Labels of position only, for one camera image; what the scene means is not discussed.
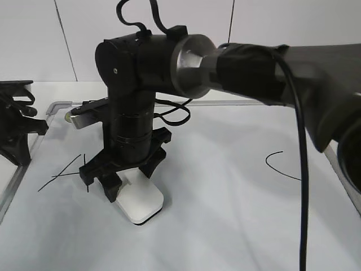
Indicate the white magnetic whiteboard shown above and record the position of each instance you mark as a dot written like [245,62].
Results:
[231,186]

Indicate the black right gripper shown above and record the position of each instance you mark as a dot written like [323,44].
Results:
[145,155]

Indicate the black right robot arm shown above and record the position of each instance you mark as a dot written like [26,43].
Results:
[322,83]

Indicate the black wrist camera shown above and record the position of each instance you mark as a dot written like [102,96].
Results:
[87,114]

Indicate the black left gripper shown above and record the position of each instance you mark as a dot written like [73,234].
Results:
[18,121]

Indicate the white rectangular board eraser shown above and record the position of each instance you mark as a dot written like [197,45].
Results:
[138,197]

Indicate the green round magnet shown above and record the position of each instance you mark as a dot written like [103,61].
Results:
[68,117]

